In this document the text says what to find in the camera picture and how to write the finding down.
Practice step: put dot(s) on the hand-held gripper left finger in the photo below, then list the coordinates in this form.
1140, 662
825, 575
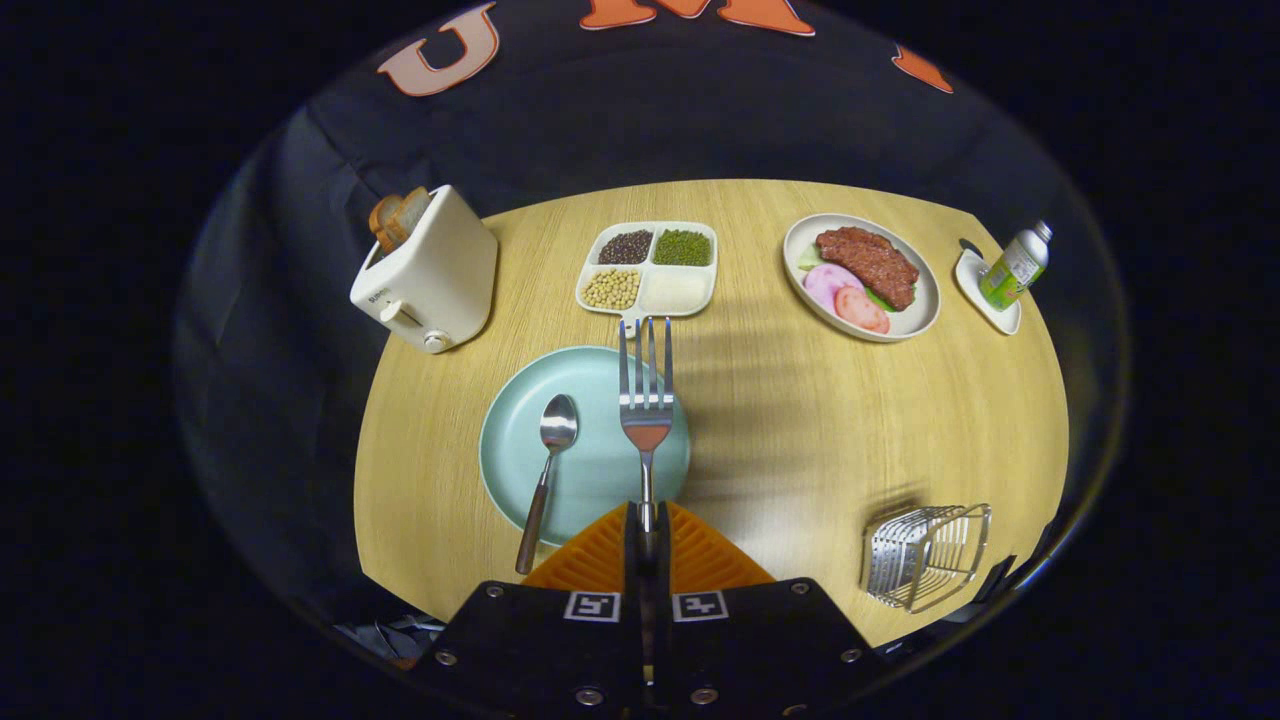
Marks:
540, 640

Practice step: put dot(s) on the white toaster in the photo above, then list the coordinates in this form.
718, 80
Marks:
440, 270

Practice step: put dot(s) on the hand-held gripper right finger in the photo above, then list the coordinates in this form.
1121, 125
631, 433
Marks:
750, 640

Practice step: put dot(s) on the silver bottle green label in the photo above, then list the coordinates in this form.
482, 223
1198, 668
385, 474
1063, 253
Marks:
1012, 270

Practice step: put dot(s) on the pile of black beans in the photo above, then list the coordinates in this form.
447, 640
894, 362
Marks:
626, 247

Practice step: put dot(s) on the pile of green beans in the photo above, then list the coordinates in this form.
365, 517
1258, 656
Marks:
683, 247

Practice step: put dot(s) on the silver fork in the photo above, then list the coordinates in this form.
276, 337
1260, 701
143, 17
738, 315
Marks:
647, 425

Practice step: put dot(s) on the pile of soybeans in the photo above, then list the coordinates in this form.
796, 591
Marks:
611, 289

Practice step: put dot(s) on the white square coaster dish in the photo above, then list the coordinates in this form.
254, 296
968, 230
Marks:
975, 290

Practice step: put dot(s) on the brown steak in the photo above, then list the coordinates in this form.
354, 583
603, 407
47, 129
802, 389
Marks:
868, 262

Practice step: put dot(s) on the toasted bread slice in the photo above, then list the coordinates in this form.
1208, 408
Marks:
383, 218
412, 210

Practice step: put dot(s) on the pile of white rice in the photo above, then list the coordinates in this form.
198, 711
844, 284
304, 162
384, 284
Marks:
680, 290

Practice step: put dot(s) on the green lettuce leaf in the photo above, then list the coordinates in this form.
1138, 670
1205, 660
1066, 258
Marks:
808, 258

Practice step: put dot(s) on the white divided tray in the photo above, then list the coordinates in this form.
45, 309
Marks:
648, 266

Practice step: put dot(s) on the white plate with food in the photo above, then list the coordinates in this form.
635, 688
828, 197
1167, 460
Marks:
915, 310

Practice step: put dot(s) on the pale green round plate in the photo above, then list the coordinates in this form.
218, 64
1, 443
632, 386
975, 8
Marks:
590, 470

